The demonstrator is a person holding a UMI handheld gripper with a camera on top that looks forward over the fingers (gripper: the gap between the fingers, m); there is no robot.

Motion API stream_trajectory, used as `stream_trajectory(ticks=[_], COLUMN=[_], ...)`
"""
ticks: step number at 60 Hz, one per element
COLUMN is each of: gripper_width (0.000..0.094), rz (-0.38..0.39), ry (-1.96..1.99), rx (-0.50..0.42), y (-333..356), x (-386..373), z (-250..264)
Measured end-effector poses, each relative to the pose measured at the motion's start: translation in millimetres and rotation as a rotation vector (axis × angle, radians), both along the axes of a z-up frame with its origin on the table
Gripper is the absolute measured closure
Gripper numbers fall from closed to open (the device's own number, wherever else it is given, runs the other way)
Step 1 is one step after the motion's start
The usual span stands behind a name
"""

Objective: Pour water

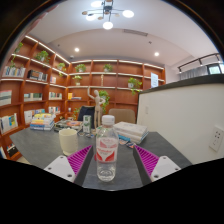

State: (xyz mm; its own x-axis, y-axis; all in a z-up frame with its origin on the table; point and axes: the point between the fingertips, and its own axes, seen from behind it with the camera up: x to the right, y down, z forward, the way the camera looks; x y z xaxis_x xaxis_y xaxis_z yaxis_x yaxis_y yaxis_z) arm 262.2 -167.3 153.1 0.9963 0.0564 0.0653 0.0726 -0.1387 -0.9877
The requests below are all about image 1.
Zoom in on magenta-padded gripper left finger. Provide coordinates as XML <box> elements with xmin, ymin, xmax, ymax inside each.
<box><xmin>43</xmin><ymin>144</ymin><xmax>96</xmax><ymax>187</ymax></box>

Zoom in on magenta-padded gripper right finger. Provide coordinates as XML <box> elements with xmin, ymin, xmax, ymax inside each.
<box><xmin>132</xmin><ymin>144</ymin><xmax>183</xmax><ymax>187</ymax></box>

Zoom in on clear water bottle red label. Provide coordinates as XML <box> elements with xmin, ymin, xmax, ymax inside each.
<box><xmin>95</xmin><ymin>114</ymin><xmax>120</xmax><ymax>183</ymax></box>

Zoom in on cream ribbed cup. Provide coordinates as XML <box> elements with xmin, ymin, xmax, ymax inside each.
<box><xmin>58</xmin><ymin>128</ymin><xmax>80</xmax><ymax>157</ymax></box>

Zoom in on flat pile of magazines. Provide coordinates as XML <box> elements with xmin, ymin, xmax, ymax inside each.
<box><xmin>54</xmin><ymin>119</ymin><xmax>84</xmax><ymax>133</ymax></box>

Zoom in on stack of colourful books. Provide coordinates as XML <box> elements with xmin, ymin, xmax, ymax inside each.
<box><xmin>29</xmin><ymin>113</ymin><xmax>56</xmax><ymax>132</ymax></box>

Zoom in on stack of white books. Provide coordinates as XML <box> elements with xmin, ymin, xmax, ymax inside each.
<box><xmin>113</xmin><ymin>121</ymin><xmax>149</xmax><ymax>145</ymax></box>

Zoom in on small green and white box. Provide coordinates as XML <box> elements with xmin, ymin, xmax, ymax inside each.
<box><xmin>82</xmin><ymin>114</ymin><xmax>92</xmax><ymax>134</ymax></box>

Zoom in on tan upholstered chair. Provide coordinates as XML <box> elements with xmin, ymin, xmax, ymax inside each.
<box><xmin>108</xmin><ymin>108</ymin><xmax>137</xmax><ymax>125</ymax></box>

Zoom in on wooden shelf unit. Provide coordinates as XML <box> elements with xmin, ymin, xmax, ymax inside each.
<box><xmin>0</xmin><ymin>34</ymin><xmax>167</xmax><ymax>161</ymax></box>

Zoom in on ceiling air vent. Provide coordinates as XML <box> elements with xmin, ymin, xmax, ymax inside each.
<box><xmin>122</xmin><ymin>28</ymin><xmax>149</xmax><ymax>37</ymax></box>

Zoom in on branched ceiling lamp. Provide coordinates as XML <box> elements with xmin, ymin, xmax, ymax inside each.
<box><xmin>81</xmin><ymin>0</ymin><xmax>135</xmax><ymax>31</ymax></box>

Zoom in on white wall socket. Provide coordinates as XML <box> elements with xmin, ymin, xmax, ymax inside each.
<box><xmin>208</xmin><ymin>125</ymin><xmax>224</xmax><ymax>153</ymax></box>

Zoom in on black ceiling track rail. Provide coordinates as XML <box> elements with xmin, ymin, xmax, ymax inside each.
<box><xmin>177</xmin><ymin>52</ymin><xmax>223</xmax><ymax>73</ymax></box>

